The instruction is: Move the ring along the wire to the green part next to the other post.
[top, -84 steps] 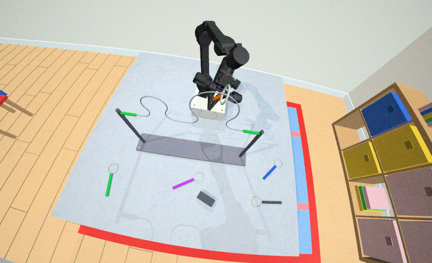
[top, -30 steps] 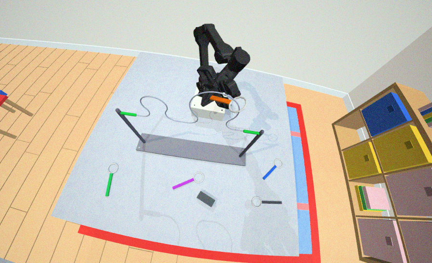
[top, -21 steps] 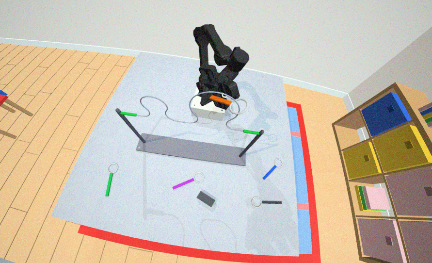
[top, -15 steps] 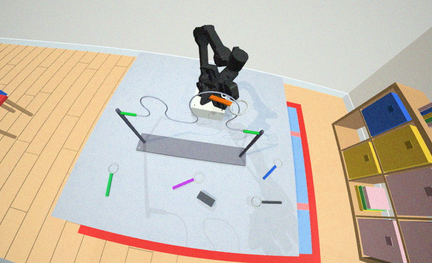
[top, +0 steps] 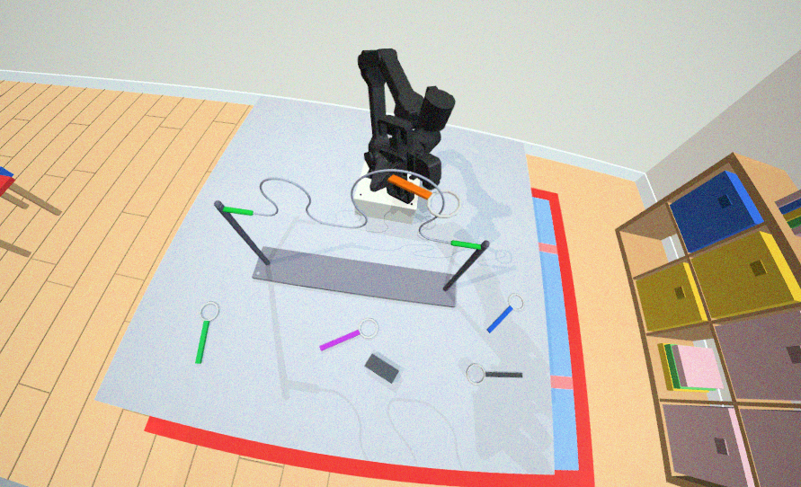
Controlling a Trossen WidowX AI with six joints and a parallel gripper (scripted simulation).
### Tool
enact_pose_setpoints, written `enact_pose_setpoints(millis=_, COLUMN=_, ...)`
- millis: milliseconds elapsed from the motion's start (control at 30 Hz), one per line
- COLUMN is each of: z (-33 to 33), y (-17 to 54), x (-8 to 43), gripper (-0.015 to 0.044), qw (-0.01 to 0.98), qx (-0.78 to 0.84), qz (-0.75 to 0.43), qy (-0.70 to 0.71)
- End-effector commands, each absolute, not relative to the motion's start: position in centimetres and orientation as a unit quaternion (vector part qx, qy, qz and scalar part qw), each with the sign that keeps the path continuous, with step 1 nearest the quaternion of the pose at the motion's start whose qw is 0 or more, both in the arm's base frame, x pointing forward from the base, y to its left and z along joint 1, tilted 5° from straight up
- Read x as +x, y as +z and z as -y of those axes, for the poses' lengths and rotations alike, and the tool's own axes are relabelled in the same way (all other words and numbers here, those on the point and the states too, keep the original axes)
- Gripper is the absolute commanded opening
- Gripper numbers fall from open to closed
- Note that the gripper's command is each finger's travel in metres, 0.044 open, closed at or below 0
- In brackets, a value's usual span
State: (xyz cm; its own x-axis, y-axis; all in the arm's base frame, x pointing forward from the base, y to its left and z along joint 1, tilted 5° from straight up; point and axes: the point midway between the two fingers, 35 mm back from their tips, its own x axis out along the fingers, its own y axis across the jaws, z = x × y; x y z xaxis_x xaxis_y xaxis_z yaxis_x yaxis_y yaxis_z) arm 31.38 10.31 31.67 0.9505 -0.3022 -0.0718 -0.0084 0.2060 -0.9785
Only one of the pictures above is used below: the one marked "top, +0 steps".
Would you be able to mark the green handle with thin grey loop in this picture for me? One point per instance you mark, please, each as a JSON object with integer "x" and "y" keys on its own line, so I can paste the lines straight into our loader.
{"x": 204, "y": 332}

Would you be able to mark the orange handle with grey ring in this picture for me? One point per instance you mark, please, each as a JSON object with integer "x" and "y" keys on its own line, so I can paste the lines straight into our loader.
{"x": 426, "y": 194}

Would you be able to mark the blue handle with thin white ring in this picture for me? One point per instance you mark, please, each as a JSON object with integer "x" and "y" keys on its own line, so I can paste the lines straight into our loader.
{"x": 509, "y": 309}

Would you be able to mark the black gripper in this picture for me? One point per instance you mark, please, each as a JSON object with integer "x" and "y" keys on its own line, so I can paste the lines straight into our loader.
{"x": 400, "y": 155}

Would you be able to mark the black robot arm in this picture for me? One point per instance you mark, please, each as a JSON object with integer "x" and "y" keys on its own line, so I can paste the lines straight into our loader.
{"x": 428, "y": 115}

